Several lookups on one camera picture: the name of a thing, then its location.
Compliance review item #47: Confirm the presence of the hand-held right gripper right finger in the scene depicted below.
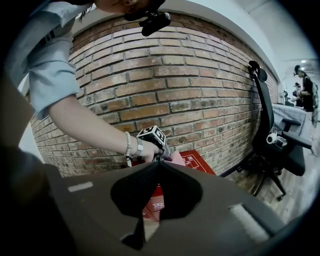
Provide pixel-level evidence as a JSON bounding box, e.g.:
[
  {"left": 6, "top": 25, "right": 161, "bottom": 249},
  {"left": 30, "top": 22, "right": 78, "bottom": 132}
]
[{"left": 146, "top": 161, "right": 286, "bottom": 256}]

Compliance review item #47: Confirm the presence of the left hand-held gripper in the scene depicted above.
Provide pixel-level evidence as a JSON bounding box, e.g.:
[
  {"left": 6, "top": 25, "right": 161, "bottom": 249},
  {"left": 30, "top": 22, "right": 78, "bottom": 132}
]
[{"left": 135, "top": 124, "right": 173, "bottom": 163}]

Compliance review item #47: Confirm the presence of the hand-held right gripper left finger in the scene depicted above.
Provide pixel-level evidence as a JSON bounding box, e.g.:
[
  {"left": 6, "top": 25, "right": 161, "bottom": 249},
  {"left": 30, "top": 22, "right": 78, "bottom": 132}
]
[{"left": 46, "top": 161, "right": 161, "bottom": 256}]

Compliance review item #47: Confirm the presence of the red fire extinguisher box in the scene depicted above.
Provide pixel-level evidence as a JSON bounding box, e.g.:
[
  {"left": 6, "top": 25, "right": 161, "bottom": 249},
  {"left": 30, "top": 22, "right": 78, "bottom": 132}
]
[{"left": 131, "top": 149, "right": 217, "bottom": 223}]

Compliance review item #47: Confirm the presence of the person's left forearm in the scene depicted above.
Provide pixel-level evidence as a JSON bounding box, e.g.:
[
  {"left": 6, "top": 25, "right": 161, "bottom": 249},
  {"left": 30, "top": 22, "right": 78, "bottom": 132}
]
[{"left": 48, "top": 93, "right": 141, "bottom": 159}]

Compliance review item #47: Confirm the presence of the person's left hand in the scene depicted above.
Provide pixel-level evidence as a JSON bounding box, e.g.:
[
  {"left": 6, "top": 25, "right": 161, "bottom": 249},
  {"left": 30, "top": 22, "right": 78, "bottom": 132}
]
[{"left": 141, "top": 140, "right": 164, "bottom": 164}]

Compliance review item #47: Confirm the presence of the white round device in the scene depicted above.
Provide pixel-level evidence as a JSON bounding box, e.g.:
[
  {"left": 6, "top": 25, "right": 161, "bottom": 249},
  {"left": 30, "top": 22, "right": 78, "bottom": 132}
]
[{"left": 265, "top": 132, "right": 278, "bottom": 146}]

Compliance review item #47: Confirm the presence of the black office chair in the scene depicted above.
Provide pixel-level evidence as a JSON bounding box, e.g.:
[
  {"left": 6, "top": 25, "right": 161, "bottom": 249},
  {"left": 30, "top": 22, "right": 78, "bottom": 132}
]
[{"left": 236, "top": 60, "right": 313, "bottom": 202}]

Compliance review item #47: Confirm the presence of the grey table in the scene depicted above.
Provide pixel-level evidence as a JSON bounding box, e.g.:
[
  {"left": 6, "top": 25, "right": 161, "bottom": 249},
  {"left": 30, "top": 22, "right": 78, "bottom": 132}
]
[{"left": 271, "top": 102, "right": 315, "bottom": 146}]

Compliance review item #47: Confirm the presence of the light blue shirt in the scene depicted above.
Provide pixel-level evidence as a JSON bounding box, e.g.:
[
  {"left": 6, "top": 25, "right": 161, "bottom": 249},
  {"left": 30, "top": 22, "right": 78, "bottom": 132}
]
[{"left": 4, "top": 0, "right": 98, "bottom": 121}]

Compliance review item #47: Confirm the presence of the person's face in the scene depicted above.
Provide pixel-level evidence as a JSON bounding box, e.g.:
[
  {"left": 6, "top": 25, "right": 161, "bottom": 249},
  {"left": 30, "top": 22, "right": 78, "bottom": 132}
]
[{"left": 94, "top": 0, "right": 152, "bottom": 15}]

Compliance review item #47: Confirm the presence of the white bead bracelet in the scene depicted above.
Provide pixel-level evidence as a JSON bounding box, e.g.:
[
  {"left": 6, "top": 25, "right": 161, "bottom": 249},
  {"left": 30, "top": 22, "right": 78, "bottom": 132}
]
[{"left": 123, "top": 131, "right": 133, "bottom": 168}]

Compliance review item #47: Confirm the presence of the black head camera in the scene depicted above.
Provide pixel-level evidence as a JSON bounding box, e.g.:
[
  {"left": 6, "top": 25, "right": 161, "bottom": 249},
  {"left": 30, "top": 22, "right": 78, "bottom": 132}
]
[{"left": 123, "top": 9, "right": 172, "bottom": 37}]

